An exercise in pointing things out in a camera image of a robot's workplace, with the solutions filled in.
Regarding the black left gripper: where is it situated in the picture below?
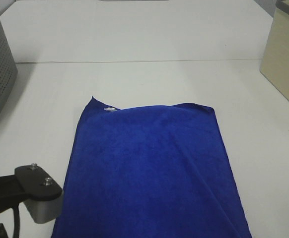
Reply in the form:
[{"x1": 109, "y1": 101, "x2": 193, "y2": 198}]
[{"x1": 0, "y1": 175, "x2": 28, "y2": 238}]

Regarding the blue towel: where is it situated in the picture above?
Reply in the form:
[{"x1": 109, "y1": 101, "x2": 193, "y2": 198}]
[{"x1": 52, "y1": 98, "x2": 251, "y2": 238}]

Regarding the beige storage box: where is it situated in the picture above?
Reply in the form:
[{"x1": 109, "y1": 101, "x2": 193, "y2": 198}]
[{"x1": 260, "y1": 0, "x2": 289, "y2": 101}]

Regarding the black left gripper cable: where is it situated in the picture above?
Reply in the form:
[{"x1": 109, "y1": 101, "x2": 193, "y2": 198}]
[{"x1": 10, "y1": 203, "x2": 22, "y2": 238}]

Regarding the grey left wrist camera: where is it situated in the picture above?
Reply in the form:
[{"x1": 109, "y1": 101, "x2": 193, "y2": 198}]
[{"x1": 14, "y1": 164, "x2": 63, "y2": 224}]

